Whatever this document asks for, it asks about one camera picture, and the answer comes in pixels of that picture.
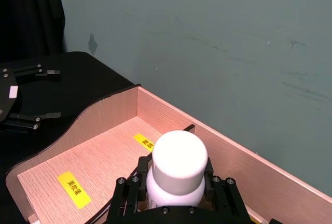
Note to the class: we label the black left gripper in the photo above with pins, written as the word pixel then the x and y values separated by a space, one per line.
pixel 7 104

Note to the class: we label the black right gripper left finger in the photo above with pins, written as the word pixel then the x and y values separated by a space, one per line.
pixel 129 195

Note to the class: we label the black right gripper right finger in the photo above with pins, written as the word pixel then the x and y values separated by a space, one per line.
pixel 223 193

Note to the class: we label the white plastic bottle with cap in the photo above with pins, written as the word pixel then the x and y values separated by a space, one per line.
pixel 179 156

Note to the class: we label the yellow rectangular label sticker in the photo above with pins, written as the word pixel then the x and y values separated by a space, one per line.
pixel 142 139
pixel 255 220
pixel 74 189

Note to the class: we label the light wooden organizer tray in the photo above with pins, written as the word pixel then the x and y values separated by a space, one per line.
pixel 109 141

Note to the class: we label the black curtain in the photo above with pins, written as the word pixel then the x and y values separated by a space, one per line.
pixel 26 14

